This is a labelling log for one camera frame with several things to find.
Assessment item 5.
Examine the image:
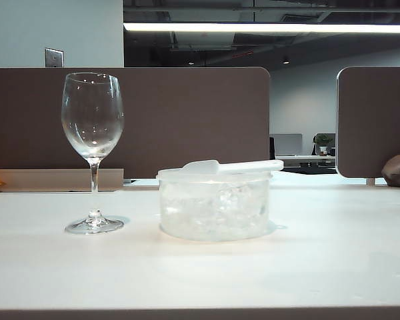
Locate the narrow brown desk partition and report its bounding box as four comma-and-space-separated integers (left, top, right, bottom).
336, 66, 400, 179

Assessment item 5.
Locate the grey wall switch plate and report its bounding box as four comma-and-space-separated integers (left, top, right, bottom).
45, 47, 65, 69

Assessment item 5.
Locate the long ceiling light strip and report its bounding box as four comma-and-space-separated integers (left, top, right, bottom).
123, 21, 400, 35

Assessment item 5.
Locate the clear round plastic container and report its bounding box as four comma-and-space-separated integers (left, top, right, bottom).
156, 166, 274, 242

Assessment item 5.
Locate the grey background desk screen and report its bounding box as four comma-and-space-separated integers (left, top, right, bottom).
273, 133, 303, 156

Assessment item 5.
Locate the clear wine glass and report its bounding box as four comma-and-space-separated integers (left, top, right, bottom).
61, 72, 125, 235

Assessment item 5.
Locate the brown crumpled bag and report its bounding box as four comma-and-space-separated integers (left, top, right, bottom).
381, 154, 400, 187

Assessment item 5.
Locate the wide brown desk partition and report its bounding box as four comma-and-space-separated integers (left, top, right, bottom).
0, 67, 271, 180

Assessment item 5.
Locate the white background desk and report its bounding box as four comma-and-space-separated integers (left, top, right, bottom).
275, 154, 337, 169

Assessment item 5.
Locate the white plastic ice shovel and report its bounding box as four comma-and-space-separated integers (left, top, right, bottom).
181, 159, 285, 176

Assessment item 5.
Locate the ice cubes pile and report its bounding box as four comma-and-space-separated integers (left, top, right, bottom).
161, 183, 268, 239

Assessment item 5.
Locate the green potted plant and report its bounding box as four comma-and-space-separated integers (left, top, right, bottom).
312, 133, 335, 157

